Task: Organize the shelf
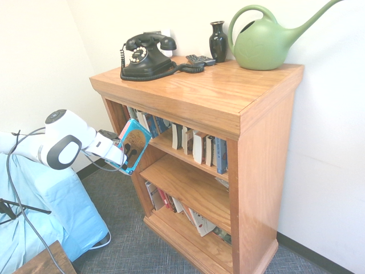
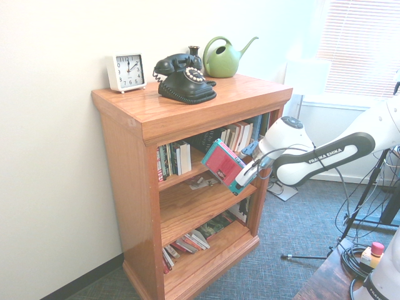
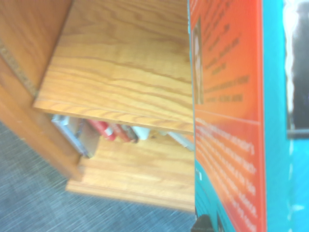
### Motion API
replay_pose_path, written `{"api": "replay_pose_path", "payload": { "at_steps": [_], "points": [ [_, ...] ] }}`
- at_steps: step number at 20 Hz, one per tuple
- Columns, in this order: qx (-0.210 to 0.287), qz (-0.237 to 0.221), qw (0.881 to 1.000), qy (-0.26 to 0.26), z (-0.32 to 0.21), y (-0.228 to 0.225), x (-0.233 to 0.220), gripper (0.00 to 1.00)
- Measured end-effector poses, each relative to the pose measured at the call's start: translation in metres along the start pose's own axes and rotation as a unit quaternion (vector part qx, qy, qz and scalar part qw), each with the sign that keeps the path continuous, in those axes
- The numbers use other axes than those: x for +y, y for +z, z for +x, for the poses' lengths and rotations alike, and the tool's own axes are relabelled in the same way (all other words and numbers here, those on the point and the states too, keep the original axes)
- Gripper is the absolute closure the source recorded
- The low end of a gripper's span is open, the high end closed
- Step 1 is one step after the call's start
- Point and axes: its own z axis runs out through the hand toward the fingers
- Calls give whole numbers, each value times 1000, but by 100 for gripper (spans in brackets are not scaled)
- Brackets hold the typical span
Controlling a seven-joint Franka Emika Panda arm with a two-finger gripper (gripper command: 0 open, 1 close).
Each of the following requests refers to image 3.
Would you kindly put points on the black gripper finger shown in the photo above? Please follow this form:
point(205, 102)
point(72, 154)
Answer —
point(202, 223)

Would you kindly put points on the teal and orange book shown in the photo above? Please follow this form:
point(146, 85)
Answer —
point(229, 120)

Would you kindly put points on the plain white book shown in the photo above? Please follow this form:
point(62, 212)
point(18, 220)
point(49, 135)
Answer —
point(141, 132)

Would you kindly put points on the dark brown book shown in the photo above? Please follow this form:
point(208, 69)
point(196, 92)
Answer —
point(132, 136)

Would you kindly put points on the dark red book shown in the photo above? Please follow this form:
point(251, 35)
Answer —
point(122, 134)

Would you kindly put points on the bright red book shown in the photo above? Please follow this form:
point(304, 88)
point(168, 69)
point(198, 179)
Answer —
point(102, 129)

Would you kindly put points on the wooden bookshelf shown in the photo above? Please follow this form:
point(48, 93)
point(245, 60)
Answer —
point(120, 60)

